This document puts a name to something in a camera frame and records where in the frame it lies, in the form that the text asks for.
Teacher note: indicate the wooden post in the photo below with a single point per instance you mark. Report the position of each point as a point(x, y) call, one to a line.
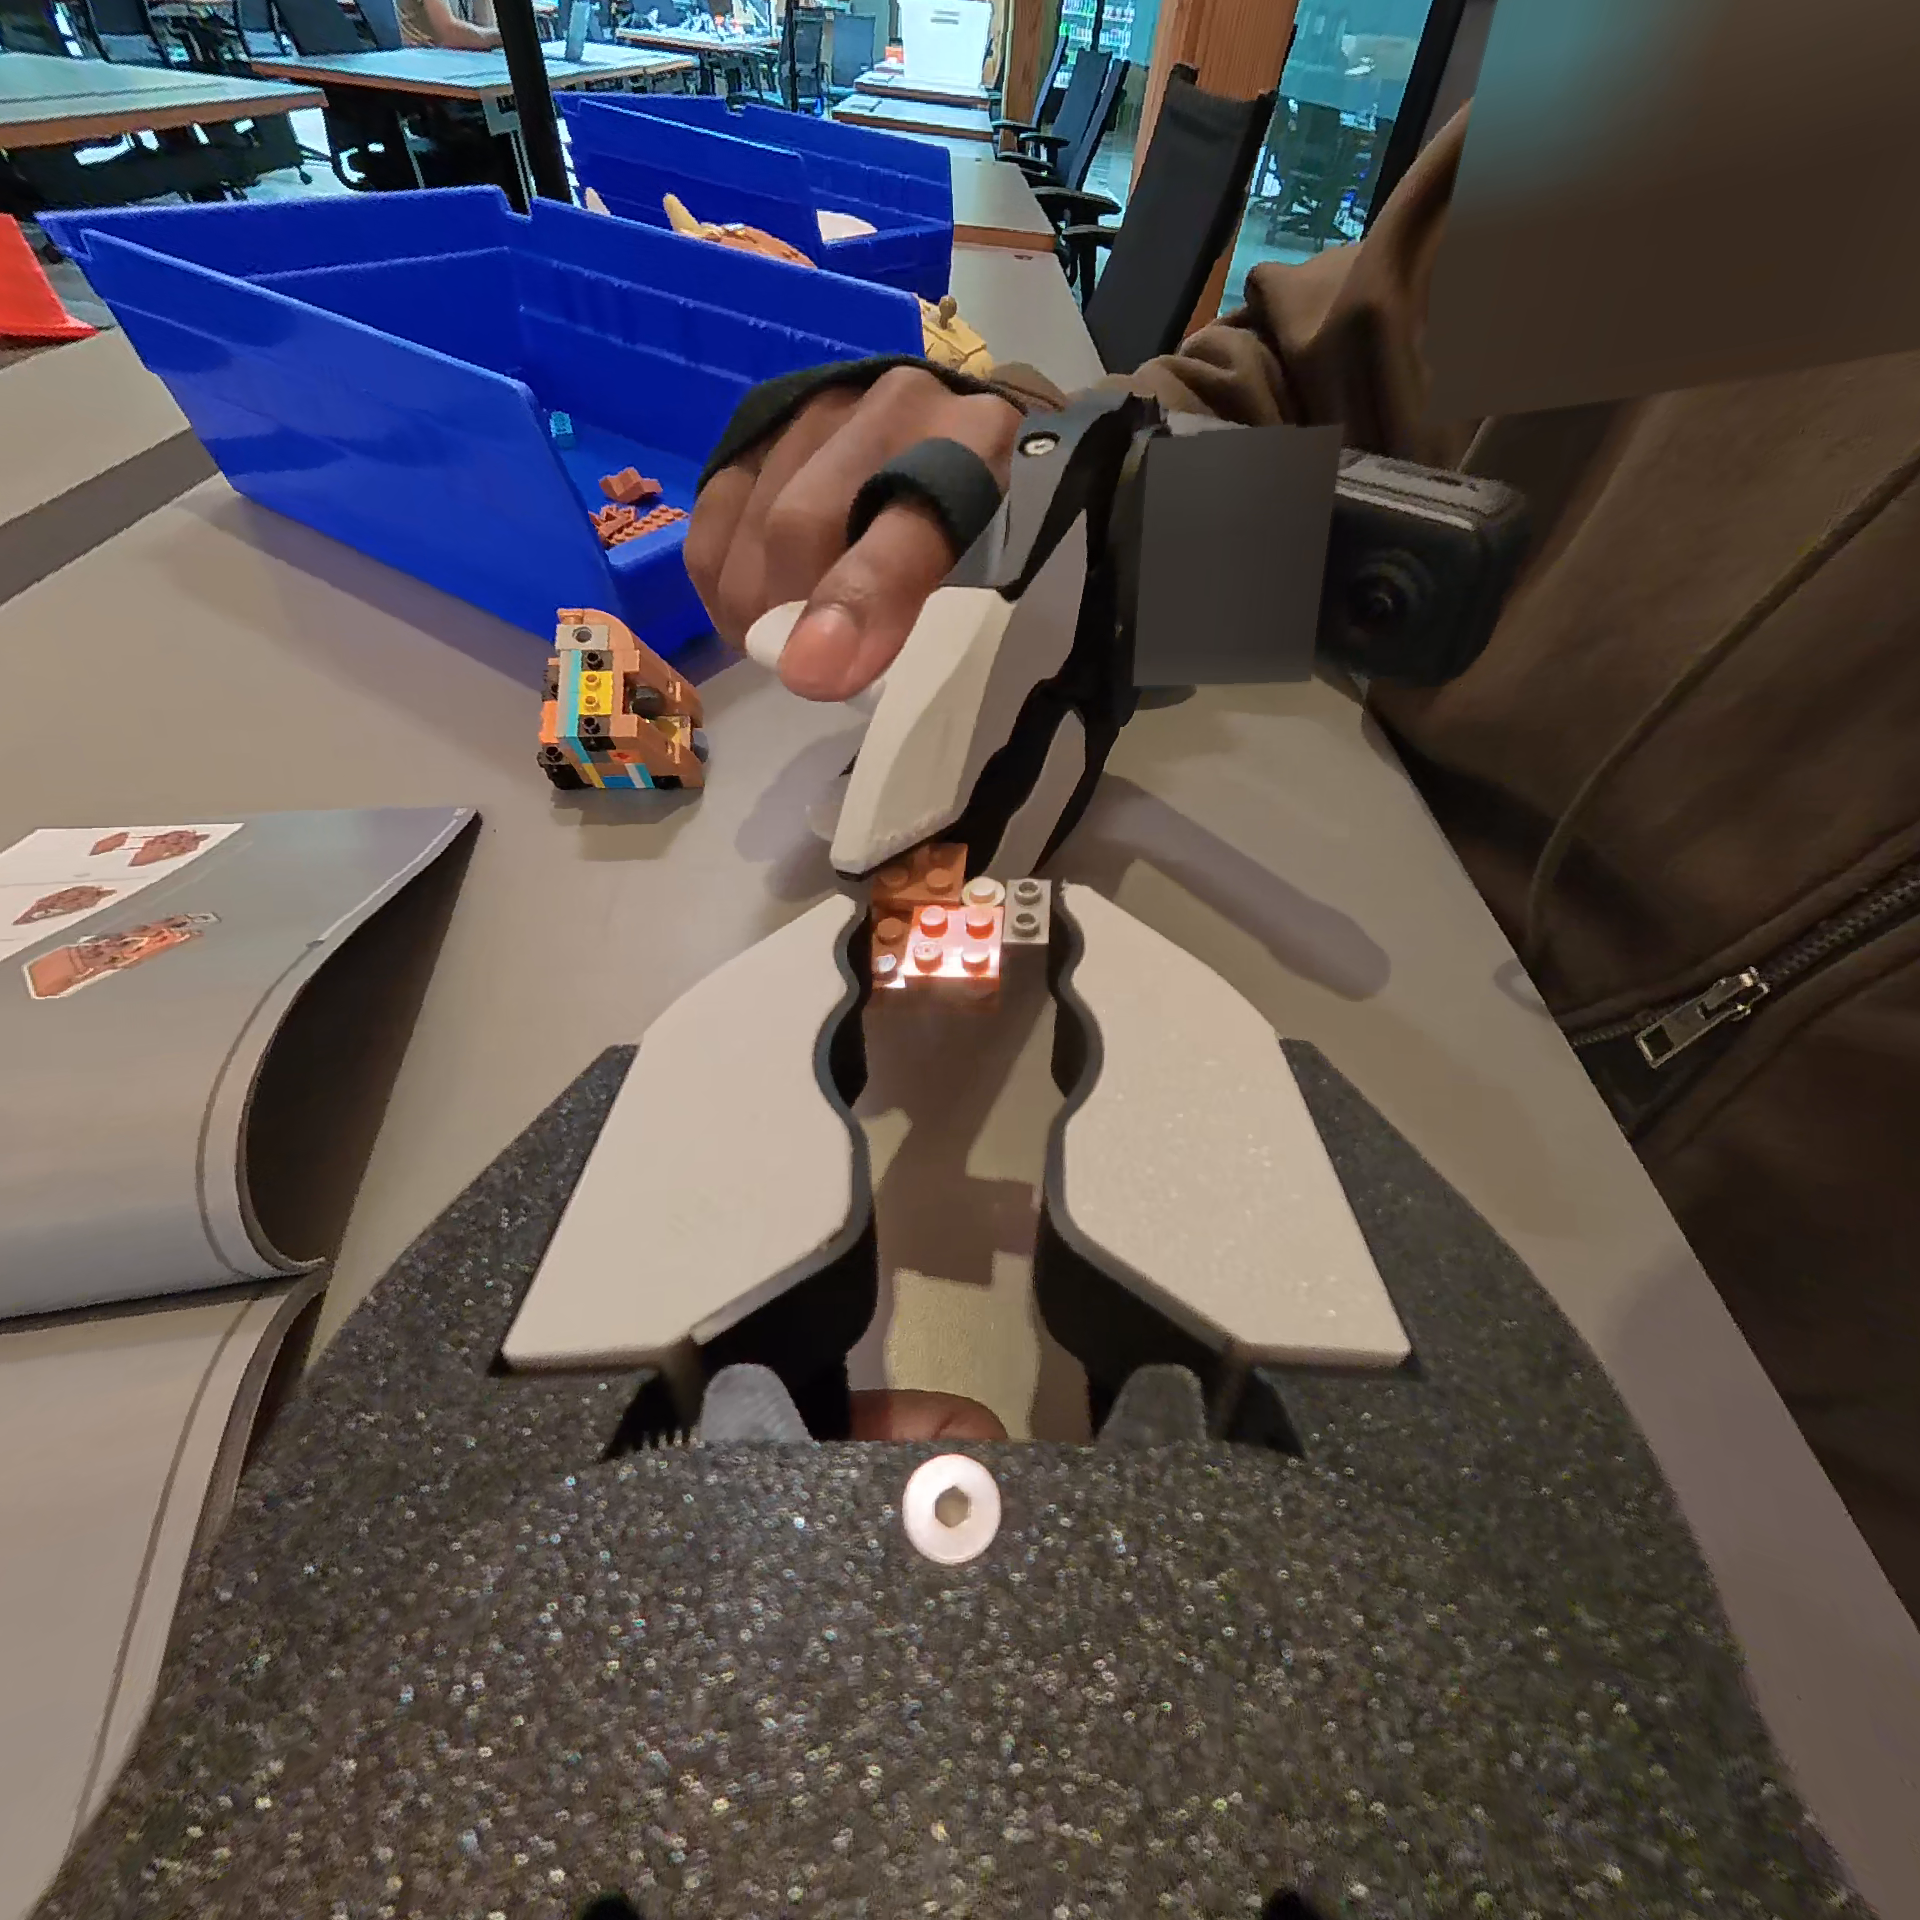
point(1230, 43)

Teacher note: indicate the grey desk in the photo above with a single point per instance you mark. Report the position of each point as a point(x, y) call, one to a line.
point(375, 704)

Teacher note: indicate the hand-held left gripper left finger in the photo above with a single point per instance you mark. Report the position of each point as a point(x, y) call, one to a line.
point(692, 1200)

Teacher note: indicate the grey instruction booklet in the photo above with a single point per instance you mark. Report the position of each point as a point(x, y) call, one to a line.
point(150, 1109)

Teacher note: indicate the pile of orange bricks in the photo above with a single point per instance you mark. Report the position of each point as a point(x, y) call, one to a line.
point(629, 510)

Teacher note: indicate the brick vehicle model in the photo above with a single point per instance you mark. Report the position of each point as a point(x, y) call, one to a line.
point(617, 704)

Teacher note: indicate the orange traffic cone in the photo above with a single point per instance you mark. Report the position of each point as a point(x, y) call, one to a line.
point(31, 283)

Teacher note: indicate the person's brown jacket torso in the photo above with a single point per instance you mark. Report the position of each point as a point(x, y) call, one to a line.
point(1724, 902)

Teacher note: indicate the black mesh chair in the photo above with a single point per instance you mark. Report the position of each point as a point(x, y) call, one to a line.
point(1184, 194)

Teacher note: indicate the blue storage bin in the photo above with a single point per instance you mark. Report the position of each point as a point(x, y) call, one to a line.
point(345, 390)
point(750, 150)

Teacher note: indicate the orange brick assembly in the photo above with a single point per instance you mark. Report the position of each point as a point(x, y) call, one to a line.
point(944, 944)

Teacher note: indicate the wood-edged long table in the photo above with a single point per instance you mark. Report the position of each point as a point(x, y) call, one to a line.
point(136, 91)

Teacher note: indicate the tan toy figure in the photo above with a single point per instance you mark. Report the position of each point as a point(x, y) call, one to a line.
point(734, 233)
point(960, 338)

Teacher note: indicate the person's right hand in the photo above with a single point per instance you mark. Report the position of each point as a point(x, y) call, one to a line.
point(797, 523)

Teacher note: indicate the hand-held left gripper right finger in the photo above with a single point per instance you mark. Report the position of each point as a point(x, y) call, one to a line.
point(1214, 1185)

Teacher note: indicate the black pole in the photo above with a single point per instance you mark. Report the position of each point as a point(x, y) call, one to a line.
point(540, 89)

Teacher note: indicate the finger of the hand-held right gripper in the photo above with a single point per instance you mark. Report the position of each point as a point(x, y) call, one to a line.
point(930, 734)
point(1072, 797)

